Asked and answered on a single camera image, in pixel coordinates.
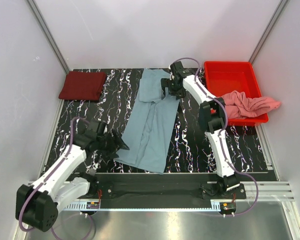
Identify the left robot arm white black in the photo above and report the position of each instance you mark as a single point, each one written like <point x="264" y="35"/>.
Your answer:
<point x="39" y="204"/>

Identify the folded dark red t-shirt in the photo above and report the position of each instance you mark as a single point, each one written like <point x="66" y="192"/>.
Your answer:
<point x="86" y="86"/>

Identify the blue-grey t-shirt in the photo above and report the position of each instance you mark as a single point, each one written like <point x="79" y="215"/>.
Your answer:
<point x="150" y="126"/>

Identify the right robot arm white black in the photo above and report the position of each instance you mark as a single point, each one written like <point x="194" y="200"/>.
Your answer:
<point x="212" y="119"/>

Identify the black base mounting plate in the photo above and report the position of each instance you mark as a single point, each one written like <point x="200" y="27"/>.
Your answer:
<point x="118" y="186"/>

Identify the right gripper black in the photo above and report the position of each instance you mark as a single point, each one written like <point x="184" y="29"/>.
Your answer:
<point x="164" y="83"/>

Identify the aluminium frame rail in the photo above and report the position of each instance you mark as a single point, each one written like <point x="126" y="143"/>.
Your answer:
<point x="270" y="191"/>

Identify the left aluminium corner post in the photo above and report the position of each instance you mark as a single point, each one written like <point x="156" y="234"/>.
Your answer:
<point x="47" y="33"/>

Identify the aluminium corner post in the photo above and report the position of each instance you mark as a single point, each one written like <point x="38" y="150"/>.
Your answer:
<point x="47" y="33"/>
<point x="279" y="10"/>

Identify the red plastic bin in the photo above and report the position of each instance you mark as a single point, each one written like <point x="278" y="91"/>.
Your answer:
<point x="223" y="77"/>

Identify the pink t-shirt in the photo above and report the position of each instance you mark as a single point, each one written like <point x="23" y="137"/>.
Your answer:
<point x="239" y="106"/>

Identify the right aluminium corner post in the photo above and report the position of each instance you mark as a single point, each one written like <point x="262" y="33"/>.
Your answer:
<point x="279" y="10"/>

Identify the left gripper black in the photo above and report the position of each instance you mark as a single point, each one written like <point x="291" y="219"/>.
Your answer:
<point x="116" y="144"/>

